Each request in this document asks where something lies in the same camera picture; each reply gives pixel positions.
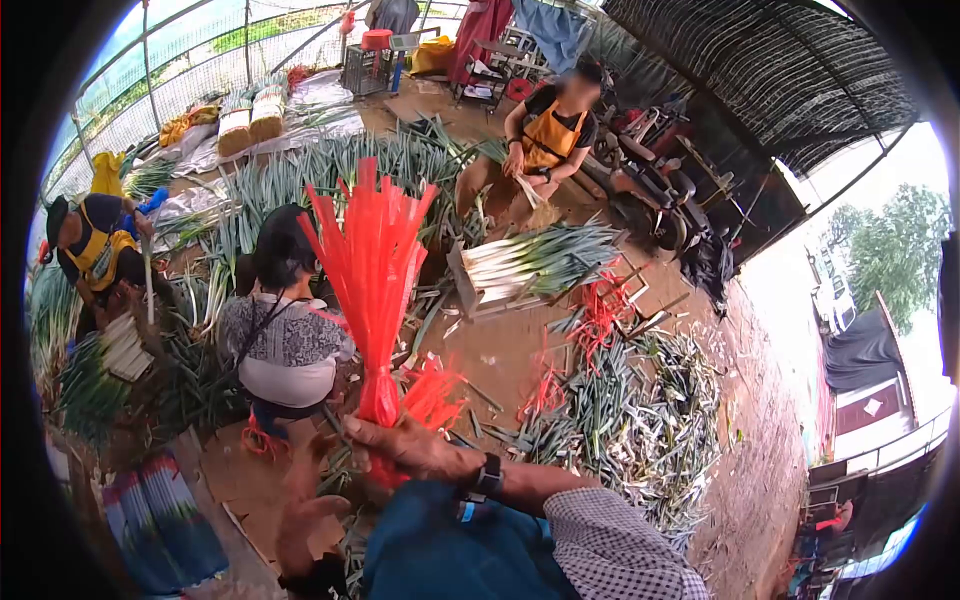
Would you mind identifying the person's right fingers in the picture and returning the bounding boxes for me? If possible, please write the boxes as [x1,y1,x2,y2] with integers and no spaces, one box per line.
[351,447,412,490]

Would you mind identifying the leek bundle with white stalks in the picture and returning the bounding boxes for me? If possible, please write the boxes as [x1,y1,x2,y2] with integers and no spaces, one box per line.
[96,309,157,385]

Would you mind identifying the person's left fingers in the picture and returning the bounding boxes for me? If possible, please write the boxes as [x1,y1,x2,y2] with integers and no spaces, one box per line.
[279,442,333,505]

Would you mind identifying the person's legs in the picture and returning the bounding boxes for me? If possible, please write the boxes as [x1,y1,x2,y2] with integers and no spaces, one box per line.
[360,480,582,600]

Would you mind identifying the hanging blue cloth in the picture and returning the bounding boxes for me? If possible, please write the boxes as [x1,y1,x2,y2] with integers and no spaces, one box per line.
[513,0,597,75]

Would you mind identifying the person's left hand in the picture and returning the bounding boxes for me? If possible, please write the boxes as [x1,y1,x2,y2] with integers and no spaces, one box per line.
[273,442,352,580]

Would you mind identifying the hanging red cloth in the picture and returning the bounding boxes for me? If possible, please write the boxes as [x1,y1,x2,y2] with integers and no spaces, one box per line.
[448,0,516,85]

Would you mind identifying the pile of untrimmed leeks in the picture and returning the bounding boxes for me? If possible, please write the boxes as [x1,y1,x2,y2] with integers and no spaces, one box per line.
[146,116,489,309]

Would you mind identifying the bundle of red plastic straps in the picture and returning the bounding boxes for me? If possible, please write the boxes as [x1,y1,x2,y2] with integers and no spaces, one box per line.
[297,156,441,490]

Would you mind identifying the wooden bundling rack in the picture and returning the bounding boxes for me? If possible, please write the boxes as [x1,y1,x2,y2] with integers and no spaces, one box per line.
[445,238,693,342]

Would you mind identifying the yellow bag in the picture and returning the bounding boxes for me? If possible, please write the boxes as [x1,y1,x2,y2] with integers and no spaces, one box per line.
[89,150,129,199]

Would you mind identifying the person's left thumb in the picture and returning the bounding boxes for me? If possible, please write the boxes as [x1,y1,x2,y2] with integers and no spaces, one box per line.
[303,493,352,528]

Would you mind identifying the metal trolley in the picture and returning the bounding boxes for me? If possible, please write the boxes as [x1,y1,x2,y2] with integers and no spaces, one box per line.
[452,37,530,117]

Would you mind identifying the bundle of trimmed leeks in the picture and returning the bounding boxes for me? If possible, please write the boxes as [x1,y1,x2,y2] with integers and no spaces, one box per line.
[459,220,625,303]

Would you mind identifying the white vehicle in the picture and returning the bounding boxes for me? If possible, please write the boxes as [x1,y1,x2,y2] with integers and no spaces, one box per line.
[805,246,858,336]

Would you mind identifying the wrapped leek bundles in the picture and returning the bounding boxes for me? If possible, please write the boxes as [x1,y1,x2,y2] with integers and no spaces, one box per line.
[99,450,231,598]

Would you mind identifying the person's right hand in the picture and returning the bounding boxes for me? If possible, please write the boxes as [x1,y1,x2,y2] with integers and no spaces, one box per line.
[342,414,489,490]

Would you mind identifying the black wrist band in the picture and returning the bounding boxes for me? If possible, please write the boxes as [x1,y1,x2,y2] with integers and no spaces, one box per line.
[462,452,505,504]
[277,553,350,600]

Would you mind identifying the motor tricycle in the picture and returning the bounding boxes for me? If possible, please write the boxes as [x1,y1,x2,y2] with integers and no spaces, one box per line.
[588,93,755,260]

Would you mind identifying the single leek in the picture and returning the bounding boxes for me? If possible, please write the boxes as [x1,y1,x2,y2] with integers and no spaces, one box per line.
[480,137,547,213]

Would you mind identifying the tree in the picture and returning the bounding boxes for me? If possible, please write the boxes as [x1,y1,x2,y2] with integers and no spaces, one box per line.
[823,182,952,335]

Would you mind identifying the person's right thumb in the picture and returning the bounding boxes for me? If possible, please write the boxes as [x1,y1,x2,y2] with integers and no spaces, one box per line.
[342,414,402,451]

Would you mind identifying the black shade net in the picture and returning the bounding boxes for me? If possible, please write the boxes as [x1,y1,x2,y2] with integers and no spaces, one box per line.
[600,0,922,180]

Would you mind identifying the pile of leek trimmings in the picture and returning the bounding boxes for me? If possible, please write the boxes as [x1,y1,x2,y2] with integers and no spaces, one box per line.
[483,318,725,552]

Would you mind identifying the wire cage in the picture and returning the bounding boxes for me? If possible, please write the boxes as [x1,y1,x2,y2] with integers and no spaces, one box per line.
[341,43,396,99]

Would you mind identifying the loose red straps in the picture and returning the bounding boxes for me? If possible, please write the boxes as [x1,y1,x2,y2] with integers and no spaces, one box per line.
[403,356,470,435]
[516,348,567,423]
[566,271,635,361]

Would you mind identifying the flat brown cardboard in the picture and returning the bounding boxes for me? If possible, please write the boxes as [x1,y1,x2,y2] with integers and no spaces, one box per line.
[196,417,348,575]

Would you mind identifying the stack of tied leek bundles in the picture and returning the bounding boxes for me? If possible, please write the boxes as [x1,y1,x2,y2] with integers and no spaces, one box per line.
[216,84,291,159]

